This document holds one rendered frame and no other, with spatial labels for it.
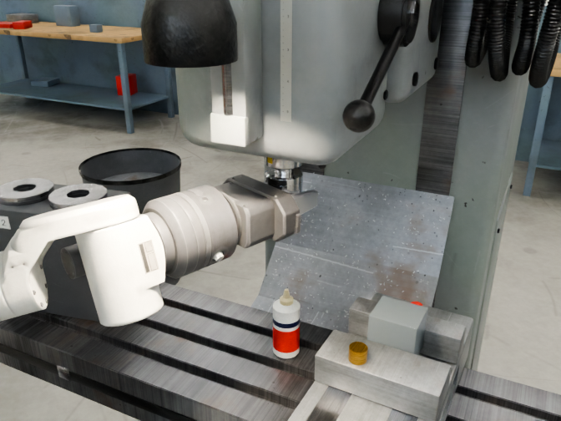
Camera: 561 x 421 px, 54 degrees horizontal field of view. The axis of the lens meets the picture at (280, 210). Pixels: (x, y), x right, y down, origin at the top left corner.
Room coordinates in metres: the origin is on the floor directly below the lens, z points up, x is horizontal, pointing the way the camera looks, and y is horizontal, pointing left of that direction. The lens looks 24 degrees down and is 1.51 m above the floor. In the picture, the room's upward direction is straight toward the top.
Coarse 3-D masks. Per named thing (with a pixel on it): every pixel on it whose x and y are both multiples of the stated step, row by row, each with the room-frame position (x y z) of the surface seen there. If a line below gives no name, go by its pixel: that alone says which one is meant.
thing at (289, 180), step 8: (272, 168) 0.66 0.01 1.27; (296, 168) 0.66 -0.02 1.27; (272, 176) 0.63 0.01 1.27; (280, 176) 0.63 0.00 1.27; (288, 176) 0.63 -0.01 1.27; (296, 176) 0.63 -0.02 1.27; (272, 184) 0.63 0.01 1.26; (280, 184) 0.62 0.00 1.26; (288, 184) 0.62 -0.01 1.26; (296, 184) 0.63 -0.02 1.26
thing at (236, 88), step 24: (240, 0) 0.53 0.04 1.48; (240, 24) 0.53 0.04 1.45; (240, 48) 0.53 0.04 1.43; (216, 72) 0.54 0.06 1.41; (240, 72) 0.53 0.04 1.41; (216, 96) 0.54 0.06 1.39; (240, 96) 0.53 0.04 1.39; (216, 120) 0.53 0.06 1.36; (240, 120) 0.52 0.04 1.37; (240, 144) 0.52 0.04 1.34
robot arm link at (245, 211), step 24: (192, 192) 0.55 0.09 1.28; (216, 192) 0.56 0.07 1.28; (240, 192) 0.60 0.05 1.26; (264, 192) 0.60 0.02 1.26; (216, 216) 0.53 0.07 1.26; (240, 216) 0.56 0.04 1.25; (264, 216) 0.57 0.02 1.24; (288, 216) 0.57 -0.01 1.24; (216, 240) 0.52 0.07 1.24; (240, 240) 0.56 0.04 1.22; (264, 240) 0.57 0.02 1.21
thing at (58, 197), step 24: (0, 192) 0.83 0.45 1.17; (24, 192) 0.83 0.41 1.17; (48, 192) 0.84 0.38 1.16; (72, 192) 0.84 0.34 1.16; (96, 192) 0.83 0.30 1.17; (120, 192) 0.86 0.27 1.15; (0, 216) 0.79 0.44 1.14; (24, 216) 0.78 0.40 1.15; (0, 240) 0.80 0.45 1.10; (72, 240) 0.76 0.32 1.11; (48, 264) 0.77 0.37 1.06; (48, 288) 0.78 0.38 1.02; (72, 288) 0.76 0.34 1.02; (48, 312) 0.78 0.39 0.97; (72, 312) 0.77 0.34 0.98; (96, 312) 0.76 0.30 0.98
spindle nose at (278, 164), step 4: (272, 160) 0.63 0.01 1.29; (276, 160) 0.62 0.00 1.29; (280, 160) 0.62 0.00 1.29; (284, 160) 0.62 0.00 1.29; (288, 160) 0.62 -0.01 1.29; (268, 164) 0.63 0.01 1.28; (272, 164) 0.63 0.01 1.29; (276, 164) 0.62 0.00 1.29; (280, 164) 0.62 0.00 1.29; (284, 164) 0.62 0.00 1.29; (288, 164) 0.62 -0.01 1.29; (292, 164) 0.62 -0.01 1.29; (296, 164) 0.63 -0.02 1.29; (300, 164) 0.63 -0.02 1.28; (276, 168) 0.62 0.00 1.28; (280, 168) 0.62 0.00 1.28; (284, 168) 0.62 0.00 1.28; (288, 168) 0.62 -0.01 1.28; (292, 168) 0.62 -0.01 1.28
